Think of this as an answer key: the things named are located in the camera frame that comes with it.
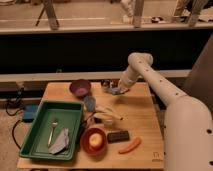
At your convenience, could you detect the metal fork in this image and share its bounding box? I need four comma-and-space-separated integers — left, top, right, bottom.
47, 119, 58, 147

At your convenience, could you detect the bunch of dark grapes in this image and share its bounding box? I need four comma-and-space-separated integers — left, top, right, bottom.
110, 79, 119, 88

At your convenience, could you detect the blue power box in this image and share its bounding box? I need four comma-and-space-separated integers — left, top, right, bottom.
22, 105, 38, 122

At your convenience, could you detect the black rectangular block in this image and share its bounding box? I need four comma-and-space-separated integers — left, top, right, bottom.
107, 131, 130, 143

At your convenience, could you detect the grey folded cloth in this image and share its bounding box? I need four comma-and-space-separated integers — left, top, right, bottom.
49, 128, 69, 154

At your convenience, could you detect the yellow apple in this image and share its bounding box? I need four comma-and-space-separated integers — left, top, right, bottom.
89, 133, 103, 149

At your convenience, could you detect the yellow banana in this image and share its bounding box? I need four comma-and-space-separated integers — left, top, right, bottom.
94, 106, 123, 120

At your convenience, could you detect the purple bowl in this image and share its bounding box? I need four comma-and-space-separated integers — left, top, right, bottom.
69, 79, 91, 97

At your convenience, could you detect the green plastic tray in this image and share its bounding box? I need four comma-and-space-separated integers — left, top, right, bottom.
19, 101, 84, 161

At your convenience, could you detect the orange carrot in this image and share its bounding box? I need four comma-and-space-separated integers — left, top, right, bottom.
118, 137, 142, 154

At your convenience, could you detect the grey cabinet side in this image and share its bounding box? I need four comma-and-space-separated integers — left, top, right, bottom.
183, 33, 213, 115

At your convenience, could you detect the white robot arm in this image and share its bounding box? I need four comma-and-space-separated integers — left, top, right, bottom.
119, 52, 213, 171

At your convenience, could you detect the black cable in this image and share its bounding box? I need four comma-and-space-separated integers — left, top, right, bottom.
4, 89, 25, 150

